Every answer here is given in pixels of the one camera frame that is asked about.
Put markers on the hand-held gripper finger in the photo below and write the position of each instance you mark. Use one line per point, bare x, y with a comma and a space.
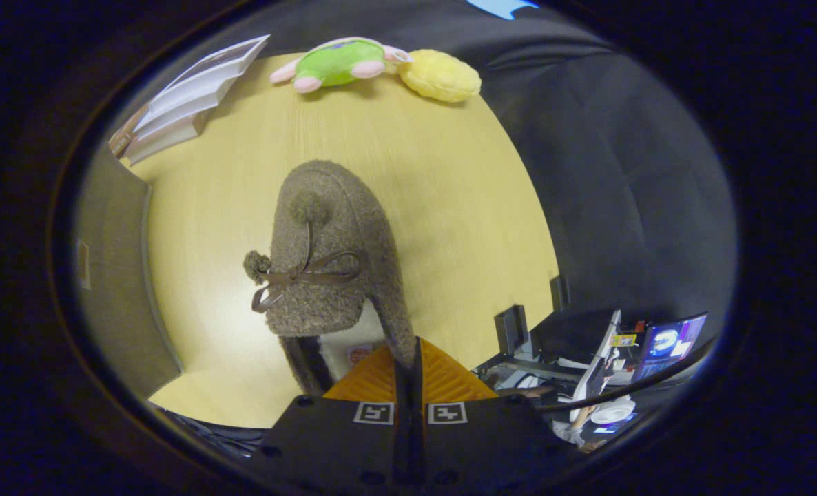
403, 413
419, 427

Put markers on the white slanted bar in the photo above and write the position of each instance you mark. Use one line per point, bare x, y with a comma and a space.
598, 368

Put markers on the open laptop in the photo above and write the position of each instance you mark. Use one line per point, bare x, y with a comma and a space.
667, 344

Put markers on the white round plate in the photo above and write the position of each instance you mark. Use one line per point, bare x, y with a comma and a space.
612, 412

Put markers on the plain white book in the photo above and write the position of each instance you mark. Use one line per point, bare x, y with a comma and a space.
174, 124

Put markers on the grey ribbed cloth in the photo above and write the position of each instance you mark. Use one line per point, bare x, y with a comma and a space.
215, 430

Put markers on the brown book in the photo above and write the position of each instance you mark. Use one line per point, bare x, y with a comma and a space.
120, 141

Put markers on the black table clamp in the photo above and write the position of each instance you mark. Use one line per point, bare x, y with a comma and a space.
512, 331
558, 293

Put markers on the green pink plush toy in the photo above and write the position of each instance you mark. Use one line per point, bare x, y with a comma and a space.
336, 62

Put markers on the yellow plush ball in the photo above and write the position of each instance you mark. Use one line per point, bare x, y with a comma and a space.
443, 76

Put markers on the black backdrop cloth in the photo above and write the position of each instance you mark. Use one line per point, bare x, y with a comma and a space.
622, 172

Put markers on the grey fabric storage box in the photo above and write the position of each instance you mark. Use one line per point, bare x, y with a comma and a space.
119, 275

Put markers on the brown fuzzy shoe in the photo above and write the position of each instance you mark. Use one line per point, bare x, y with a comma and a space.
339, 207

